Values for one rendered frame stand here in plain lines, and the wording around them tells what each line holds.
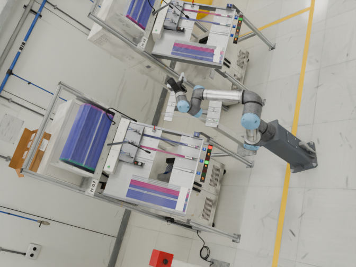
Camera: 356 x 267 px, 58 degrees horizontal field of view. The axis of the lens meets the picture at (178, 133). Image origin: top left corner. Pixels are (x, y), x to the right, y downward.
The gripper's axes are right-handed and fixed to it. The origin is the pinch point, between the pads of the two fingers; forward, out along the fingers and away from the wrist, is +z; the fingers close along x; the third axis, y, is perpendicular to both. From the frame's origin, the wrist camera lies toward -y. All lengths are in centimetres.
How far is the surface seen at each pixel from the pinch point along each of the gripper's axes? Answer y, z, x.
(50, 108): -38, 13, -93
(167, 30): 19, 114, -4
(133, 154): 33, -4, -72
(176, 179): 65, -25, -55
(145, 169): 47, -13, -72
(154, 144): 45, 6, -57
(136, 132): 28, 13, -63
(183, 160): 64, -11, -43
